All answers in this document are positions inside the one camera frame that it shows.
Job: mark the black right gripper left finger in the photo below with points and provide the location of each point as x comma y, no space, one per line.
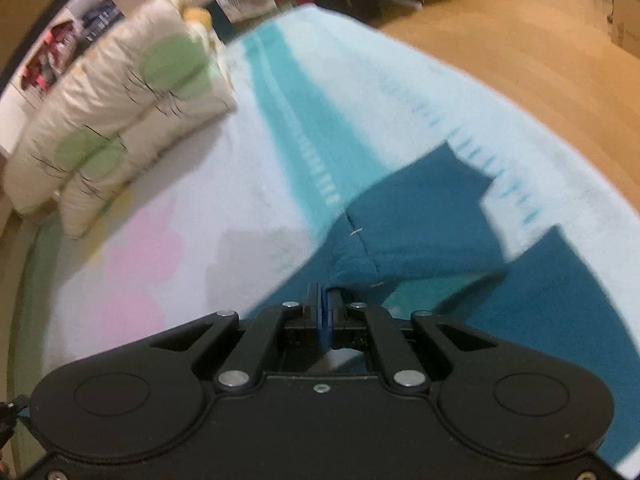
138,399

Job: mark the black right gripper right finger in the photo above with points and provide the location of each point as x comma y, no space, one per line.
500,398

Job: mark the teal pants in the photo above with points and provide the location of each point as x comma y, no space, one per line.
419,241

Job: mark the lower leaf print pillow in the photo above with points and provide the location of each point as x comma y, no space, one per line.
202,97

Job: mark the leaf print pillow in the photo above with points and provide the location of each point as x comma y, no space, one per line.
129,69
202,97

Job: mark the floral bed sheet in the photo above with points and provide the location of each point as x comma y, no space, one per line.
326,109

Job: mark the upper leaf print pillow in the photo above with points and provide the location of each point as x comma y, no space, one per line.
129,69

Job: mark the cardboard box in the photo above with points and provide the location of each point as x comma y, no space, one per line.
625,31

